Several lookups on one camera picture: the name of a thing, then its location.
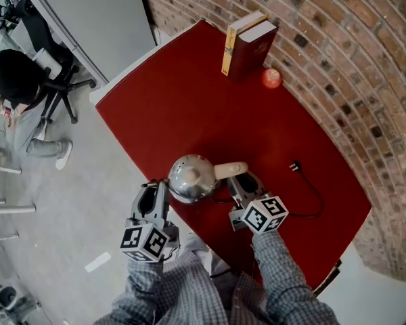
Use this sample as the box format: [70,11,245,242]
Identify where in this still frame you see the person's plaid shirt torso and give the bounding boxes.
[93,248,275,325]

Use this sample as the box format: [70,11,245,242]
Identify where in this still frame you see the grey partition panel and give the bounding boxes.
[18,0,158,86]

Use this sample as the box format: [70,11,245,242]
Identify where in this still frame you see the white roll on chair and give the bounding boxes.
[31,47,64,80]

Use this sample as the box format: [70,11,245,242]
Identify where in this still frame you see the red tablecloth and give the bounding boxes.
[95,20,373,291]

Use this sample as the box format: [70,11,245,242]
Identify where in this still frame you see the black and white device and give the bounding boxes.
[0,282,40,323]

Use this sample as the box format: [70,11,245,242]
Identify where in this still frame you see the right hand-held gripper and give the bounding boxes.
[226,173,290,235]

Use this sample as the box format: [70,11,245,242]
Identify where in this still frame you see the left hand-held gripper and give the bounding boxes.
[120,178,181,263]

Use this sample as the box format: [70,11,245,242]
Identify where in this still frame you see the yellow spine book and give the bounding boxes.
[221,9,269,77]

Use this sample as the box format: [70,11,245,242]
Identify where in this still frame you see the black power cable with plug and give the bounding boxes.
[211,160,325,219]

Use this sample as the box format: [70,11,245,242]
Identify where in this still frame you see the person's right forearm plaid sleeve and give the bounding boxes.
[251,229,341,325]

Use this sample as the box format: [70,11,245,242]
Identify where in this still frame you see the dark red hardcover book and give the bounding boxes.
[228,20,279,84]

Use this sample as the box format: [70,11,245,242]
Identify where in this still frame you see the black office chair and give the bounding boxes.
[15,0,97,125]

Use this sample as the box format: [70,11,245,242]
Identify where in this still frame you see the person's left forearm plaid sleeve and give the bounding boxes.
[125,257,168,309]

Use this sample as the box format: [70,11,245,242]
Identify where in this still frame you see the white paper strip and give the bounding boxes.
[84,251,112,273]

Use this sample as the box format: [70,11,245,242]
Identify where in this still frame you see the grey metal frame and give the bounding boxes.
[0,162,37,243]

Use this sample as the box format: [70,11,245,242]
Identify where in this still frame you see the steel electric kettle cream handle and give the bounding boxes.
[168,154,250,204]

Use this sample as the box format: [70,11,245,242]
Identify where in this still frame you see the red apple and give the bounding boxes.
[261,67,283,89]

